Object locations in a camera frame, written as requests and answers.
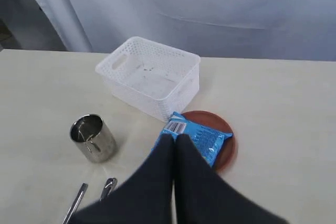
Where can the blue snack packet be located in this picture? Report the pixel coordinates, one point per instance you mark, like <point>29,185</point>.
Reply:
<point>211,135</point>

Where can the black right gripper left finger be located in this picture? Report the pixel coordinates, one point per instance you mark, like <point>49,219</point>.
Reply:
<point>145,197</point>

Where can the white perforated plastic basket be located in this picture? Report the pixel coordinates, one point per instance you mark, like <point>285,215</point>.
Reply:
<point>155,78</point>

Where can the shiny steel cup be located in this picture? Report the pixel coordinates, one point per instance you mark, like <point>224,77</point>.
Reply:
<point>93,138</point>

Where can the silver metal fork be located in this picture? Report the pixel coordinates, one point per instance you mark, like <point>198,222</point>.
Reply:
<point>108,187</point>

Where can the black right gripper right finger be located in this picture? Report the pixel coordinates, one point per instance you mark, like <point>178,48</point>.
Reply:
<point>201,196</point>

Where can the silver metal knife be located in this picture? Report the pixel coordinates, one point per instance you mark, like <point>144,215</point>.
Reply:
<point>75,204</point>

